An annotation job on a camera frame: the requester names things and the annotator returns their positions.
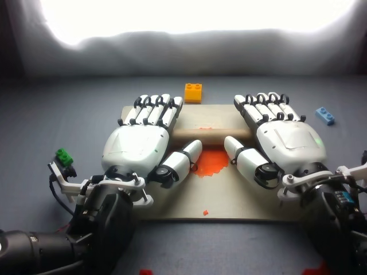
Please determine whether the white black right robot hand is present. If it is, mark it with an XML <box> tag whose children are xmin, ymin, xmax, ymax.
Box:
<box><xmin>224</xmin><ymin>92</ymin><xmax>327</xmax><ymax>190</ymax></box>

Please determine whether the wooden rolling pin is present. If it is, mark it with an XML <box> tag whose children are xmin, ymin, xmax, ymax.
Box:
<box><xmin>173</xmin><ymin>128</ymin><xmax>253</xmax><ymax>141</ymax></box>

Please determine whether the blue toy brick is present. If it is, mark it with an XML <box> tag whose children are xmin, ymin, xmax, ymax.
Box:
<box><xmin>314</xmin><ymin>107</ymin><xmax>336</xmax><ymax>126</ymax></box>

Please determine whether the orange play dough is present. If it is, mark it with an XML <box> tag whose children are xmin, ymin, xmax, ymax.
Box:
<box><xmin>193</xmin><ymin>127</ymin><xmax>230</xmax><ymax>178</ymax></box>

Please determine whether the light wooden board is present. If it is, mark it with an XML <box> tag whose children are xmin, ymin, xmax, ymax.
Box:
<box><xmin>119</xmin><ymin>104</ymin><xmax>307</xmax><ymax>223</ymax></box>

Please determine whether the yellow toy brick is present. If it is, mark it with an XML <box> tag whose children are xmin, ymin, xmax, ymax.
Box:
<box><xmin>183</xmin><ymin>82</ymin><xmax>204</xmax><ymax>104</ymax></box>

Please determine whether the red toy piece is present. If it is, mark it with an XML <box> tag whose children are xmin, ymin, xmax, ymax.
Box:
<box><xmin>303</xmin><ymin>261</ymin><xmax>332</xmax><ymax>275</ymax></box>

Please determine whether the white backdrop sheet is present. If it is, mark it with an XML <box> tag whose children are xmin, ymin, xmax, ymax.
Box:
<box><xmin>0</xmin><ymin>0</ymin><xmax>367</xmax><ymax>78</ymax></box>

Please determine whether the green toy brick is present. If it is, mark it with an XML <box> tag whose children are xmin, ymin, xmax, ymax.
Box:
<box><xmin>55</xmin><ymin>148</ymin><xmax>75</xmax><ymax>167</ymax></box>

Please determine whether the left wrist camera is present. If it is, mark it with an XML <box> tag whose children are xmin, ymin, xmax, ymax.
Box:
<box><xmin>47</xmin><ymin>161</ymin><xmax>77</xmax><ymax>190</ymax></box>

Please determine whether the dark left camera cable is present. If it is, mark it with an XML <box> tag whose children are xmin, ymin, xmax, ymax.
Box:
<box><xmin>49</xmin><ymin>174</ymin><xmax>77</xmax><ymax>217</ymax></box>

